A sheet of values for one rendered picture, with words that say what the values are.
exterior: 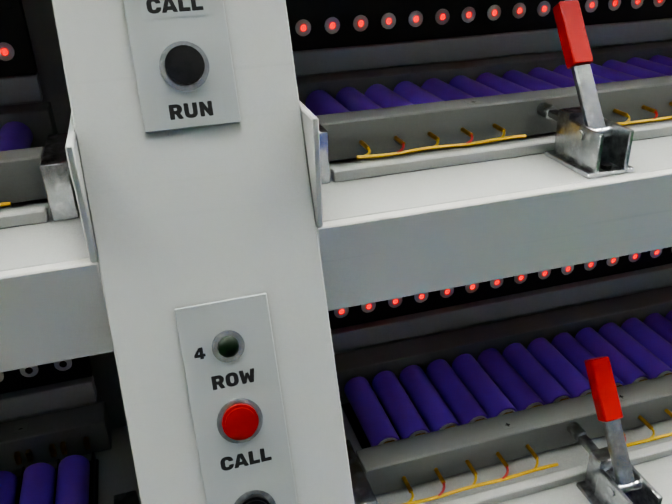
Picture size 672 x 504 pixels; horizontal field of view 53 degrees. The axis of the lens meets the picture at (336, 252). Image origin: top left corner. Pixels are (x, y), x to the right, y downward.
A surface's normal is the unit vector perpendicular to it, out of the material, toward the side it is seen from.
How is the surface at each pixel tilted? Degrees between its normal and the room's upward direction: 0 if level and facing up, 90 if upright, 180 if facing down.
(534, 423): 21
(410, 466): 111
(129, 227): 90
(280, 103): 90
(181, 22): 90
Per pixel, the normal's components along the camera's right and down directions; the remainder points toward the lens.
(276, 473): 0.26, 0.08
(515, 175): -0.03, -0.89
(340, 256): 0.29, 0.43
